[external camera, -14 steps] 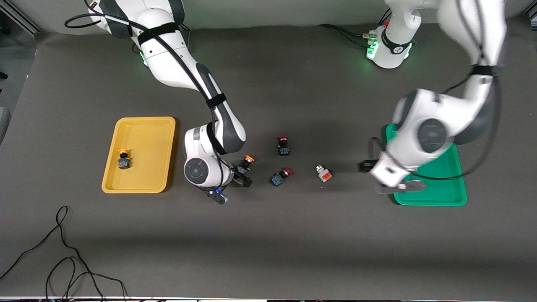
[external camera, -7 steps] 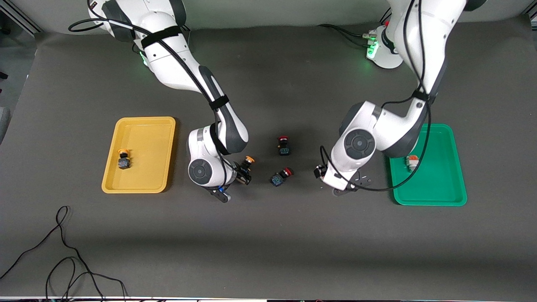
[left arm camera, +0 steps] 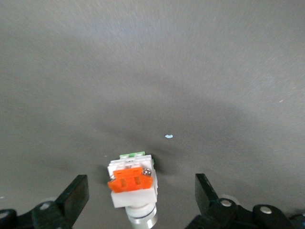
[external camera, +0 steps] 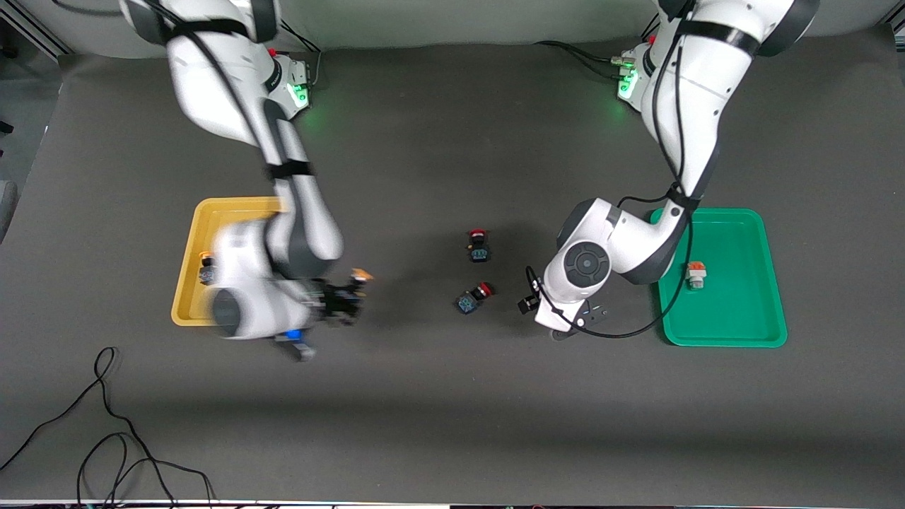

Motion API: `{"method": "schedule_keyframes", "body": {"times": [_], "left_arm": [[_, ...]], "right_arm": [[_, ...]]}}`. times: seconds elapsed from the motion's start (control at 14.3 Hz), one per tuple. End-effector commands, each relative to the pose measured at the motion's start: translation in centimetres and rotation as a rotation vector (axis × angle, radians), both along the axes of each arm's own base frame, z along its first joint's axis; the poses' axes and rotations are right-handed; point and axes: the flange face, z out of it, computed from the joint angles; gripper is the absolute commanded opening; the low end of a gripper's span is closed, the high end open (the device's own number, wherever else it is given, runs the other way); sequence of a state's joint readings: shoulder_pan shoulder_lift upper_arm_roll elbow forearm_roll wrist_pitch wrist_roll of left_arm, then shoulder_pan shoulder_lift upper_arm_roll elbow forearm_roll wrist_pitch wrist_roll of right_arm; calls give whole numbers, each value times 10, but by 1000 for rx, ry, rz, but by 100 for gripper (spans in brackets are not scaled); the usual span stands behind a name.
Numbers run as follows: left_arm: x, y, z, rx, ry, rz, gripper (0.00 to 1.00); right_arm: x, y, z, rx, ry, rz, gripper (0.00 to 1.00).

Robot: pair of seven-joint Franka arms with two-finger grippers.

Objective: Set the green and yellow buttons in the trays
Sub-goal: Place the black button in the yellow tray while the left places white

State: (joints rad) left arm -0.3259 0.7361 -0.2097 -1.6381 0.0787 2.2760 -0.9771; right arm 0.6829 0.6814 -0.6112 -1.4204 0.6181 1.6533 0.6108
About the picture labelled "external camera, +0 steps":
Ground green plastic tray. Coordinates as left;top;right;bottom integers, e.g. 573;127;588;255
650;207;788;348

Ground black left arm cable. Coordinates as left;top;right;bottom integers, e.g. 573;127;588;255
525;21;715;340

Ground black base cables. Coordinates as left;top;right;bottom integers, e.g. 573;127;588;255
534;28;655;80
278;20;323;91

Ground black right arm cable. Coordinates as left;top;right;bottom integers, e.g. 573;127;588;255
120;0;312;181

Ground aluminium frame profile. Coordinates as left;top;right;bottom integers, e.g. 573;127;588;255
0;0;63;61

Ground black right base cables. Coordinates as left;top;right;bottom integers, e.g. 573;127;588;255
278;20;323;91

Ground thin black loose cable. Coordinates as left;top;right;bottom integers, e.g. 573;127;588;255
0;346;214;509

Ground dark grey table mat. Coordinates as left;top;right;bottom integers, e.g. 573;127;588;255
0;28;905;506

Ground black left base cables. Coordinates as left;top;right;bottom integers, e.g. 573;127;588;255
534;28;655;80

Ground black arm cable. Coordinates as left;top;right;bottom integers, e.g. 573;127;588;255
525;21;715;340
120;0;312;181

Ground yellow plastic tray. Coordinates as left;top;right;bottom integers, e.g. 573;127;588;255
170;197;287;327

